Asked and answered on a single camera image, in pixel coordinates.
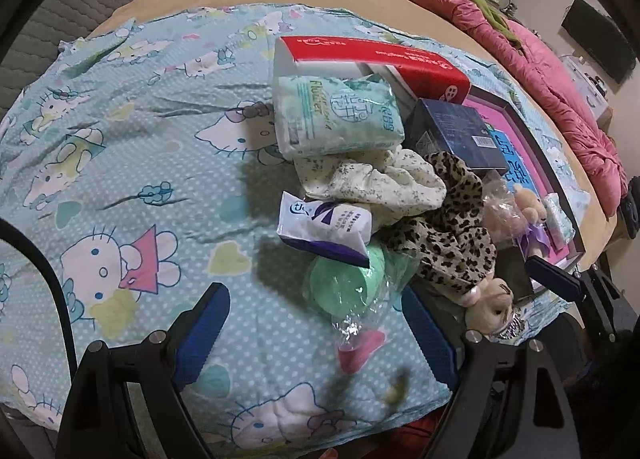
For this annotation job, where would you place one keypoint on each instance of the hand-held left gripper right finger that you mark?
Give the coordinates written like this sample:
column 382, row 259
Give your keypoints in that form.
column 430, row 339

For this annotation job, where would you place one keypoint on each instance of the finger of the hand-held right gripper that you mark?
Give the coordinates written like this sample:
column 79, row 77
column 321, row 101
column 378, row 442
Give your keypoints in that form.
column 552, row 278

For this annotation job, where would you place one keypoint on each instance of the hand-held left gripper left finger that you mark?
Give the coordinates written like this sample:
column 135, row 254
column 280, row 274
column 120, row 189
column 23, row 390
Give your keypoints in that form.
column 200, row 334

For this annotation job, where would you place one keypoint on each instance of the beige plush bear with crown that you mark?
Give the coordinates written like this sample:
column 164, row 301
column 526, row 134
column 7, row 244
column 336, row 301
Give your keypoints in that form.
column 492, row 306

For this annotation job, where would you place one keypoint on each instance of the dark framed tray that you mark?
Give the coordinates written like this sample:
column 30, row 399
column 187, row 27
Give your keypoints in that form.
column 542, row 161

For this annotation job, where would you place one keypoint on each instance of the leopard print cloth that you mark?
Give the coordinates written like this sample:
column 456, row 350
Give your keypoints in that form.
column 450, row 239

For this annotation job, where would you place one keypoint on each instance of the white and purple tissue pack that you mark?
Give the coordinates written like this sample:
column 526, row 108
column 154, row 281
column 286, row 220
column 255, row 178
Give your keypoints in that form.
column 320, row 224

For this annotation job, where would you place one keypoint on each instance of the pink and blue book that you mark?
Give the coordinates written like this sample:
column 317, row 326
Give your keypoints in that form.
column 500, row 124

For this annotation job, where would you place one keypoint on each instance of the floral white cloth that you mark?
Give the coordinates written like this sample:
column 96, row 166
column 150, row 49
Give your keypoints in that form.
column 370, row 184

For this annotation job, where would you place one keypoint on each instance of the dark blue box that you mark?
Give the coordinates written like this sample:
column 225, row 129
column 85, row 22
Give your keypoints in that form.
column 460, row 129

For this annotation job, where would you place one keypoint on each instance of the pink quilt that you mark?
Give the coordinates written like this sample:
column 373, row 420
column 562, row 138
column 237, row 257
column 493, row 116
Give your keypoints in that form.
column 550, row 89

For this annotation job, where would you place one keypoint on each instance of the white drawer cabinet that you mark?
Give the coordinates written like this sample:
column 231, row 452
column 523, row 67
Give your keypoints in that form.
column 585, row 84

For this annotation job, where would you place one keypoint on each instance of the cat print blue blanket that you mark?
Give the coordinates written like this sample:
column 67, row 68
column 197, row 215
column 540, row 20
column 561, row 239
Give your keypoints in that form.
column 150, row 139

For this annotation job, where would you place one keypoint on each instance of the large green tissue pack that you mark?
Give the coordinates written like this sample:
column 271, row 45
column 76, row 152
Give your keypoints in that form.
column 335, row 114

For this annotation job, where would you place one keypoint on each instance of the red and white box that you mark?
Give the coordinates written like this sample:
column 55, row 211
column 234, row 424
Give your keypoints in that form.
column 360, row 54

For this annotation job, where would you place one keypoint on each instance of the grey quilted headboard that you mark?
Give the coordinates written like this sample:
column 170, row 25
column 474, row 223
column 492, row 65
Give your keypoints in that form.
column 75, row 4

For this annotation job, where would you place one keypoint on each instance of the black wall television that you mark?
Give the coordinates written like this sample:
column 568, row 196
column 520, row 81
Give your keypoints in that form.
column 600, row 39

